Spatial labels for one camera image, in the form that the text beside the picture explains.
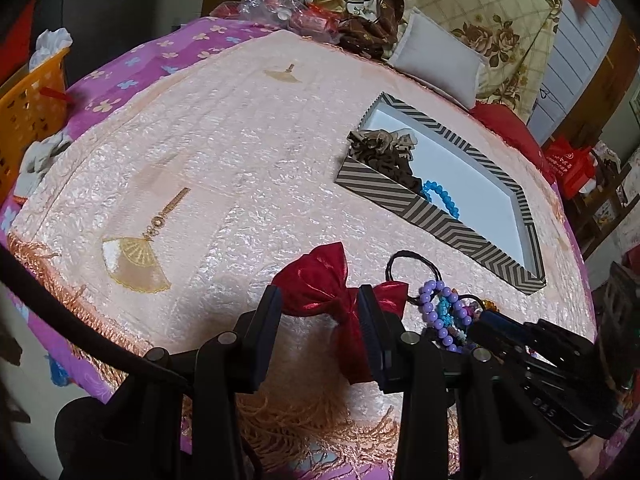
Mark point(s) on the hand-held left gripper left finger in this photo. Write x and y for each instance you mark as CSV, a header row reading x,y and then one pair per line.
x,y
265,332

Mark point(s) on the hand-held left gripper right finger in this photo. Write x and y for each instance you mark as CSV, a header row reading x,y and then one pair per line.
x,y
368,332

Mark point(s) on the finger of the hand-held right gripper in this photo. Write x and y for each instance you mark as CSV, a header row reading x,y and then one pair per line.
x,y
492,342
500,319

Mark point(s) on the red satin hair bow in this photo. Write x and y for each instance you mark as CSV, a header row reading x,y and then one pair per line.
x,y
320,280

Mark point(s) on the striped cardboard box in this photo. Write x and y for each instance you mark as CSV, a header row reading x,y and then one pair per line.
x,y
450,235

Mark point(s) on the person's right forearm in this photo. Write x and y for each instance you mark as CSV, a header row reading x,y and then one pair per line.
x,y
592,460

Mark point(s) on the wooden shelf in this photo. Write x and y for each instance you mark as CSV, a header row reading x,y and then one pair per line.
x,y
600,210

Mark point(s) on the dark brown scrunchie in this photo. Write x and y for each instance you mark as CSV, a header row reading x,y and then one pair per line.
x,y
400,175

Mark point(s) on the red shopping bag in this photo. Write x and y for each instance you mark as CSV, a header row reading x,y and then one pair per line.
x,y
570,160

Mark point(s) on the pink embroidered blanket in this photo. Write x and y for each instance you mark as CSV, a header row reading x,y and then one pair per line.
x,y
225,160

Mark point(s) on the red cloth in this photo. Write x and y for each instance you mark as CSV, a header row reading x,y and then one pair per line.
x,y
510,130

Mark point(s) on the white pillow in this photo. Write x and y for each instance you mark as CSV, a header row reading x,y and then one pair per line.
x,y
440,55

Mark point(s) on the grey white cloth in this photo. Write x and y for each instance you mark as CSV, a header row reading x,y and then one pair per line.
x,y
45,155

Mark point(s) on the purple floral bedsheet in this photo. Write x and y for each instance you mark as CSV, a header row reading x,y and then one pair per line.
x,y
150,60

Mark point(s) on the floral quilt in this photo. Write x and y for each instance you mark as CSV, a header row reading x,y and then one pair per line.
x,y
500,20

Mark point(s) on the red plastic packet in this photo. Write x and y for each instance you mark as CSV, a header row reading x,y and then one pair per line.
x,y
315,22

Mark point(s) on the orange plastic basket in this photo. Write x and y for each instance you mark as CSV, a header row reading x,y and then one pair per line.
x,y
30,105

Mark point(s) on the clear plastic bags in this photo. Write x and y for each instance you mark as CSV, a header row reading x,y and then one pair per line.
x,y
270,2

